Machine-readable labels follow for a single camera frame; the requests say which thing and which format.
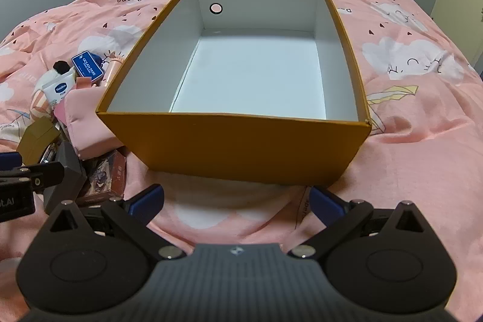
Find gold cardboard box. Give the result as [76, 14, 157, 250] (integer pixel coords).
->
[17, 116, 61, 164]

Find white striped plush toy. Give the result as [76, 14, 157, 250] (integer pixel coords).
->
[30, 60, 72, 119]

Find blue hang tag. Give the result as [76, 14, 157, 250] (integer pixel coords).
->
[71, 50, 103, 83]

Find pink printed blanket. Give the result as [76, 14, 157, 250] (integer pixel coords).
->
[0, 0, 483, 309]

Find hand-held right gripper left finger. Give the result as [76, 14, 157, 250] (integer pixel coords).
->
[47, 184, 186, 261]

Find orange cardboard box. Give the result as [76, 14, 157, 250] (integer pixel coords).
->
[95, 0, 372, 186]

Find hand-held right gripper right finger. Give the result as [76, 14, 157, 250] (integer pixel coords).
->
[287, 186, 428, 260]

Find white hand cream tube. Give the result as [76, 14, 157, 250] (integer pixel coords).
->
[41, 78, 73, 107]

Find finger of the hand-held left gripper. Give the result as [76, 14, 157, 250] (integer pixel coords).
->
[0, 161, 66, 196]
[0, 152, 22, 168]

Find grey box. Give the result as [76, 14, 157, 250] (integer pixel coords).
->
[43, 140, 89, 213]

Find blue orange plush toy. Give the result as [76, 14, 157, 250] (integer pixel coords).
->
[96, 55, 111, 86]

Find red printed card box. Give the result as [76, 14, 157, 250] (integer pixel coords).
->
[77, 150, 127, 200]

